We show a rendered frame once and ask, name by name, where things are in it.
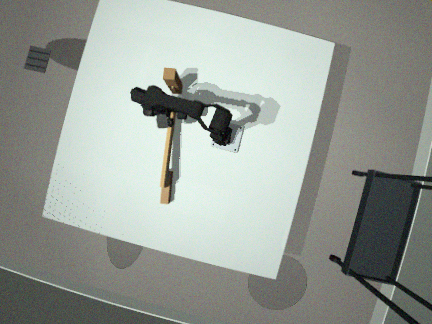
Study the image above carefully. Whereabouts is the long brown wooden rail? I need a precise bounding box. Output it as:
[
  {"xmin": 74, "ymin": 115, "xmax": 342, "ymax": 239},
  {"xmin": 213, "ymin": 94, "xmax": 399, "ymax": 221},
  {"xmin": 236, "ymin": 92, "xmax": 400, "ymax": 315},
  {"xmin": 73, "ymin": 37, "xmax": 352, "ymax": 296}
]
[{"xmin": 159, "ymin": 112, "xmax": 176, "ymax": 188}]

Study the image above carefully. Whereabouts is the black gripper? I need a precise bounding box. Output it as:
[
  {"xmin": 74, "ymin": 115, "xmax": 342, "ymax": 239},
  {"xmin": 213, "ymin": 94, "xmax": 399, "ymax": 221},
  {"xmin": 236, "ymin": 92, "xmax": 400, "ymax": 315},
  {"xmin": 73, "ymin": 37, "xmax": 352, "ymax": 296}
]
[{"xmin": 143, "ymin": 109, "xmax": 187, "ymax": 119}]

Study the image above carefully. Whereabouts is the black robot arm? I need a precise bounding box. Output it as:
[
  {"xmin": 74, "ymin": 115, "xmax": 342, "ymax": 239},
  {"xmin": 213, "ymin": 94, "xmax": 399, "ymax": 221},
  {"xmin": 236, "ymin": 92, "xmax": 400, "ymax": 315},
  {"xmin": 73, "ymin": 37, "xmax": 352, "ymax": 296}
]
[{"xmin": 130, "ymin": 85, "xmax": 233, "ymax": 146}]

